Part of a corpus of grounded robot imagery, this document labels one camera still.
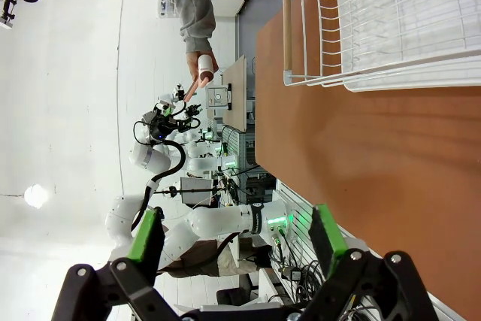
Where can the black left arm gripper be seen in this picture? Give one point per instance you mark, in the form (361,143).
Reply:
(162,127)

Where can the black green-padded right gripper finger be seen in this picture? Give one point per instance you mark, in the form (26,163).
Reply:
(330,238)

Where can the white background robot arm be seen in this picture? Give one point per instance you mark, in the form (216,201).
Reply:
(203,163)

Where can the grey-sleeved person forearm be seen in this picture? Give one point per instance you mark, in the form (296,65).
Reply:
(193,5)

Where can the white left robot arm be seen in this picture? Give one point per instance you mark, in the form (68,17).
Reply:
(219,221)

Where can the person hand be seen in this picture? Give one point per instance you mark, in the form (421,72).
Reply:
(193,63)

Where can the grey monitor box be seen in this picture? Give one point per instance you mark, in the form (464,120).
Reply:
(196,190)

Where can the light wooden board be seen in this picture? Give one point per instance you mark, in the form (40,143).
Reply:
(236,95)

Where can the white slotted wall panel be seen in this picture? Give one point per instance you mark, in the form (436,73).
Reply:
(300,219)

